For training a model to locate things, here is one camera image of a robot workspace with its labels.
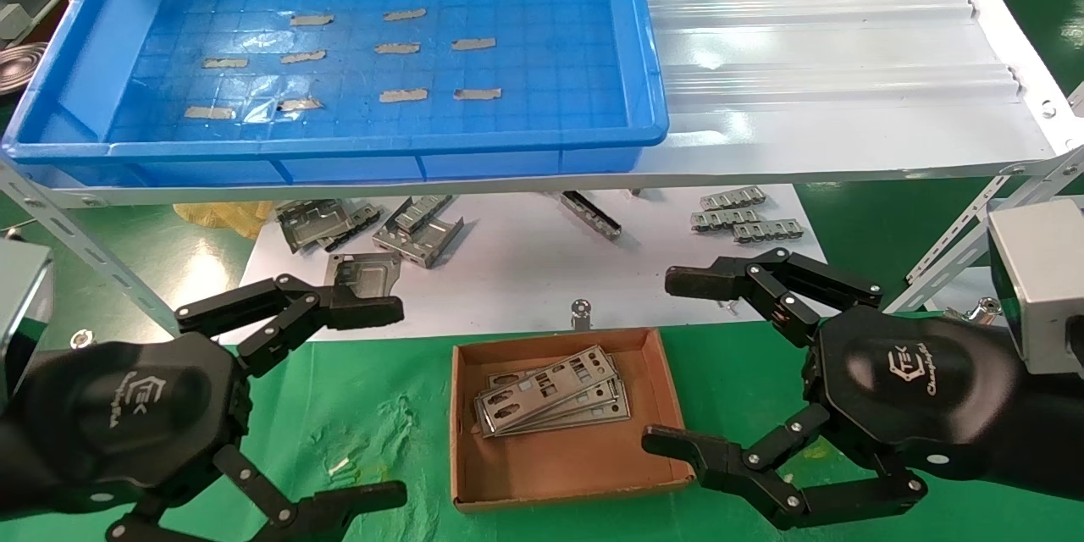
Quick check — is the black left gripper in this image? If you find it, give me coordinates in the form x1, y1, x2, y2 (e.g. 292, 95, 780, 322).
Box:
13, 333, 408, 542

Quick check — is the small grey box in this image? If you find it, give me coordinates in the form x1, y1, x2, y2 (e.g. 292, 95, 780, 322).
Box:
0, 4, 35, 40

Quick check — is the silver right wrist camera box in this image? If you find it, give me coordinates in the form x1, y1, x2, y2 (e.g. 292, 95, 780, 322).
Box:
987, 199, 1084, 378

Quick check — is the small notched metal strip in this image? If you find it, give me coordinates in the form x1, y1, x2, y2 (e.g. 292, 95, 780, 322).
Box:
733, 219, 805, 244
690, 207, 760, 232
700, 187, 766, 211

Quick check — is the brown cardboard box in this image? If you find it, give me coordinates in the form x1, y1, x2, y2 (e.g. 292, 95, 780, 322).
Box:
449, 327, 697, 514

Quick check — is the long narrow metal bracket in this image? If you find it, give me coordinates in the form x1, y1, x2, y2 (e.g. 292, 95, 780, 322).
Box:
559, 191, 622, 240

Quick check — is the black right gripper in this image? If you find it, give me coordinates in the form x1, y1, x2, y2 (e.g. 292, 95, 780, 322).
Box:
641, 248, 1026, 531

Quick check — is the white flat board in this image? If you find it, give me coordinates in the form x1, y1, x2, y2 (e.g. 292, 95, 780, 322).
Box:
229, 184, 831, 346

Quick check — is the silver metal fitting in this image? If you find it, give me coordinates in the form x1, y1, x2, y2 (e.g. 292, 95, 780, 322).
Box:
944, 296, 1009, 327

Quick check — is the green cloth mat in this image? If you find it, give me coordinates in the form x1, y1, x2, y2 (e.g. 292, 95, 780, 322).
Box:
0, 313, 1084, 542

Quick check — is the silver perforated metal plate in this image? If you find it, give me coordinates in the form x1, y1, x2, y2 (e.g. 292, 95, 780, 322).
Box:
487, 368, 543, 391
474, 345, 619, 435
495, 379, 632, 439

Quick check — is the white perforated angle brace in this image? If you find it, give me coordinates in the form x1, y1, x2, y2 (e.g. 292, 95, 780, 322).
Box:
881, 144, 1084, 314
0, 159, 170, 316

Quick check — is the grey stamped metal bracket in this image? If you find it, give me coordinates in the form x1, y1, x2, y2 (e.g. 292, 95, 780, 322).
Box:
394, 195, 456, 234
324, 252, 401, 303
326, 203, 384, 253
275, 199, 357, 255
373, 216, 465, 269

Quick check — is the white corrugated metal shelf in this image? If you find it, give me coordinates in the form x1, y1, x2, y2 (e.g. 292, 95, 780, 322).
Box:
0, 0, 1084, 208

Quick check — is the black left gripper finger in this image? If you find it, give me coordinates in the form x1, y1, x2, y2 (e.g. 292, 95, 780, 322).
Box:
175, 275, 405, 378

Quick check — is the round metal coil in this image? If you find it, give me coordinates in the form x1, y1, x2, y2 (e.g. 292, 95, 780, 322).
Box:
0, 42, 50, 96

